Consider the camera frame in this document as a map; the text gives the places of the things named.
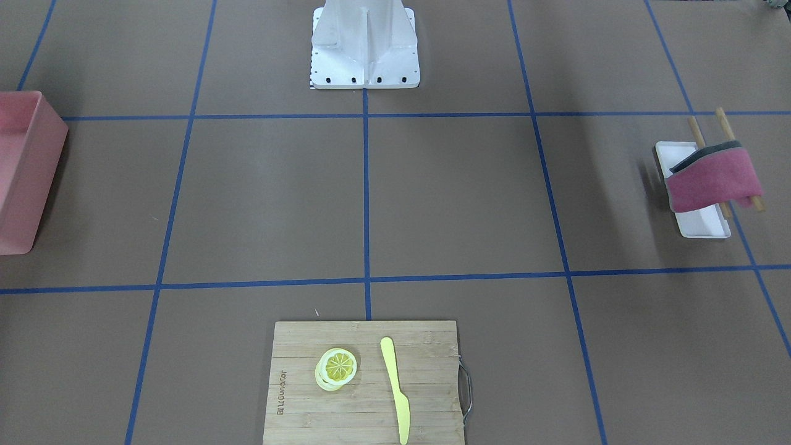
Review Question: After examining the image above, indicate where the magenta wiping cloth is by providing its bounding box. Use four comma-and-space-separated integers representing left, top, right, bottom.
665, 139, 764, 213

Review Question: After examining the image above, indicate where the yellow lemon slice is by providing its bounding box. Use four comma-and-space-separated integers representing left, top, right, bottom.
315, 347, 358, 391

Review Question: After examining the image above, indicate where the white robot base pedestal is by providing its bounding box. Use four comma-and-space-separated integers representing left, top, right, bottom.
309, 1, 421, 90

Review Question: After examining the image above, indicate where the pink plastic bin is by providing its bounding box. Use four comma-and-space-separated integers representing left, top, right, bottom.
1, 90, 69, 255

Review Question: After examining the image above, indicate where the bamboo cutting board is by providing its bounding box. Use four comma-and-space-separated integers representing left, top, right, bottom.
263, 320, 465, 444

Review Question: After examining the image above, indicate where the yellow plastic knife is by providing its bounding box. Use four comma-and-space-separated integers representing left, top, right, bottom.
379, 336, 412, 444

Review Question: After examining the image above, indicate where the white rectangular tray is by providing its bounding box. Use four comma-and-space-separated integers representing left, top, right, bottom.
654, 141, 732, 239

